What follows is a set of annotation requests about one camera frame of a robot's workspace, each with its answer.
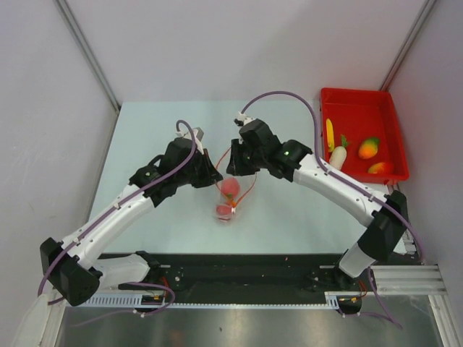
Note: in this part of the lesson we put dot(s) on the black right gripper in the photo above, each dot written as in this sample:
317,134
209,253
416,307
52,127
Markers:
235,167

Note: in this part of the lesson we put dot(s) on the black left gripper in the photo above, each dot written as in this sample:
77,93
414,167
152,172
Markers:
211,175

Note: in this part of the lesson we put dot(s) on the pink fake peach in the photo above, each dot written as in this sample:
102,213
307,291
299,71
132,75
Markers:
230,187

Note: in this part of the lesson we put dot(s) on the clear zip top bag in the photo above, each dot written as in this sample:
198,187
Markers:
247,184

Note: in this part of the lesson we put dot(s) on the yellow fake banana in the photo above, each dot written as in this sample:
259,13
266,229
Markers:
330,135

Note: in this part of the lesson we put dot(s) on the white fake radish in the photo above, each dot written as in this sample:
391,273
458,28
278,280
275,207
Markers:
339,154

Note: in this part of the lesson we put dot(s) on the green orange fake fruit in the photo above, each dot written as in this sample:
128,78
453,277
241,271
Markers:
369,148

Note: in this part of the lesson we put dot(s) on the orange red fake mango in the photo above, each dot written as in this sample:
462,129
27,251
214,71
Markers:
381,168

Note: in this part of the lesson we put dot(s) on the red fake tomato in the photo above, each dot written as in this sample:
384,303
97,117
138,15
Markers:
224,212

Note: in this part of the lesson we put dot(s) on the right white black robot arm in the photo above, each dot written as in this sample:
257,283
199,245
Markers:
384,216

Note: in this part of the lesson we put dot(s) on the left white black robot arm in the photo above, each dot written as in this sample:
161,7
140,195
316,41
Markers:
73,267

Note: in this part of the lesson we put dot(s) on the red plastic tray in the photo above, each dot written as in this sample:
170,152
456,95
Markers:
360,114

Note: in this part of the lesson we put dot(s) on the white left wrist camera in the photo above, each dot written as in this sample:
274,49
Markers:
196,135

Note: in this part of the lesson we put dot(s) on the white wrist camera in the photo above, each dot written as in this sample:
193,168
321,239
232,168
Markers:
196,135
242,119

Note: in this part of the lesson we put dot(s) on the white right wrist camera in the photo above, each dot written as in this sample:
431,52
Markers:
242,119

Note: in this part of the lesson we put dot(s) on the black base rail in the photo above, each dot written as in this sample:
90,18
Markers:
251,279

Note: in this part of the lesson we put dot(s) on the aluminium frame rail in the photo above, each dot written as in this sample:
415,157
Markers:
408,280

